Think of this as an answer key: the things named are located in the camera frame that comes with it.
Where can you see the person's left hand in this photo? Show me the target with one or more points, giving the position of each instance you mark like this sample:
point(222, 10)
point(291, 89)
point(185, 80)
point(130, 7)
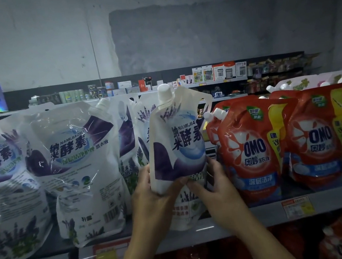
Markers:
point(156, 218)

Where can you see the person's right hand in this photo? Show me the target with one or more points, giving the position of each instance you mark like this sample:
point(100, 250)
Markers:
point(224, 204)

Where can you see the white lavender detergent pouches group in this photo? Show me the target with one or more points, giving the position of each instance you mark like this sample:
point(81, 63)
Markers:
point(71, 169)

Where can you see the dark background shelf unit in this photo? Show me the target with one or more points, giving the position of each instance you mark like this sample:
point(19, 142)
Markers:
point(21, 95)

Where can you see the red-framed price tag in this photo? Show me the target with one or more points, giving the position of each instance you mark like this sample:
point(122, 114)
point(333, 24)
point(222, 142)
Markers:
point(112, 253)
point(298, 207)

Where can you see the row of small toiletry boxes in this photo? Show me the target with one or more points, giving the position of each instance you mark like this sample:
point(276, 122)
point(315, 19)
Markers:
point(214, 73)

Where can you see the row of small bottles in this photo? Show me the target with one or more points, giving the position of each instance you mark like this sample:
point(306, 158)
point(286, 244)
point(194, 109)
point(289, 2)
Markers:
point(274, 68)

